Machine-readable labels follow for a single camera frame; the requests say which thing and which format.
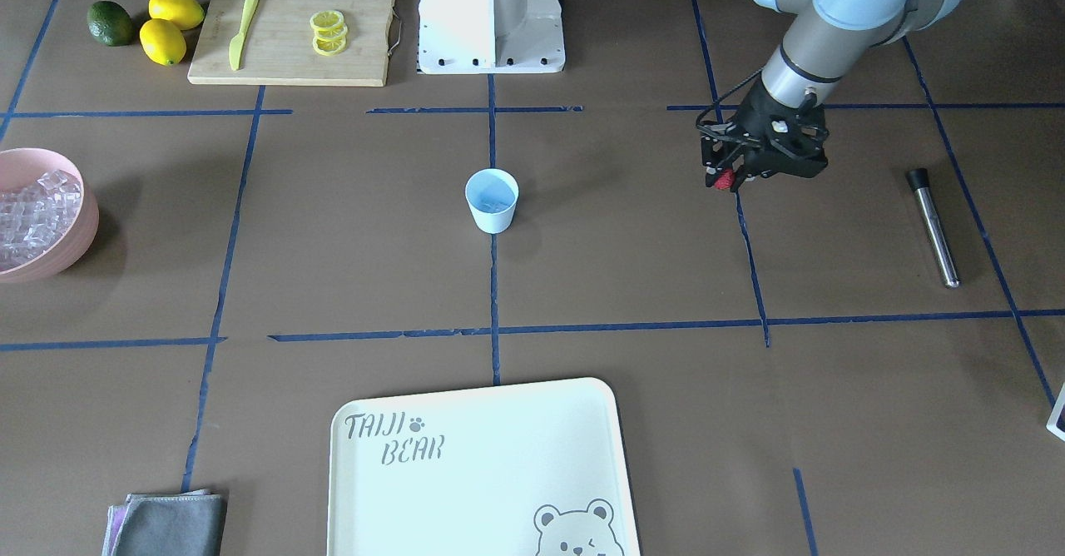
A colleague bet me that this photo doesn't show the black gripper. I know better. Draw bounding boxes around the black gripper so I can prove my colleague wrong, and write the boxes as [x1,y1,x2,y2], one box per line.
[697,82,829,191]

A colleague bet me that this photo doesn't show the clear ice cube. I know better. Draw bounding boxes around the clear ice cube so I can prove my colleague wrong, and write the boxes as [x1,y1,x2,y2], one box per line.
[475,192,514,214]

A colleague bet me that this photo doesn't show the red strawberry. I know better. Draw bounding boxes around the red strawberry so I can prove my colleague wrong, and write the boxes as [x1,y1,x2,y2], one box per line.
[712,169,736,191]

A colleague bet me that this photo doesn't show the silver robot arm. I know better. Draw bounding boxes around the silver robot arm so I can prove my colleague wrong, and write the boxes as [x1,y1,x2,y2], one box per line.
[697,0,962,192]

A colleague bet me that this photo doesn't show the light blue plastic cup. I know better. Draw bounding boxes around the light blue plastic cup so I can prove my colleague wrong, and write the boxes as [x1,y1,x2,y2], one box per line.
[464,168,520,235]

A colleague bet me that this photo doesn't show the pink bowl of ice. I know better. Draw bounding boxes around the pink bowl of ice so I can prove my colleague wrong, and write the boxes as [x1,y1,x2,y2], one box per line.
[1,147,99,284]

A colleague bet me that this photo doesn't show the steel muddler black tip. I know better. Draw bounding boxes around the steel muddler black tip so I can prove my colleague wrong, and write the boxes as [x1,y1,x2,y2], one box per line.
[905,168,961,288]

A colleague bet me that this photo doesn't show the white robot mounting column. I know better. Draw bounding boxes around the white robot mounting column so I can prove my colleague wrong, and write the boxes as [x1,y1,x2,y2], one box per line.
[417,0,567,75]

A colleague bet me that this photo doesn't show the cream bear serving tray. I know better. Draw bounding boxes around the cream bear serving tray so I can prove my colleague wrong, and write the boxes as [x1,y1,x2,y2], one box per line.
[324,377,641,555]

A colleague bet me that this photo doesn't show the yellow lemon slices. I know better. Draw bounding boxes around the yellow lemon slices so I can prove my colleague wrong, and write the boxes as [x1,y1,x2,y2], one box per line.
[309,10,349,58]

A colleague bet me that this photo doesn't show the bamboo cutting board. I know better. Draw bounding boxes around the bamboo cutting board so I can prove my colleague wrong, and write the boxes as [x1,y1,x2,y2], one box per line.
[187,0,395,88]

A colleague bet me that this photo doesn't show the green avocado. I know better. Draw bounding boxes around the green avocado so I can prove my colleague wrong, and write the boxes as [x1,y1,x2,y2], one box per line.
[85,1,136,47]

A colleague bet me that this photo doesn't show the grey folded cloth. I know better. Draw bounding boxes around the grey folded cloth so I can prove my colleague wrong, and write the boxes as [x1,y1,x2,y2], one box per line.
[102,489,227,555]

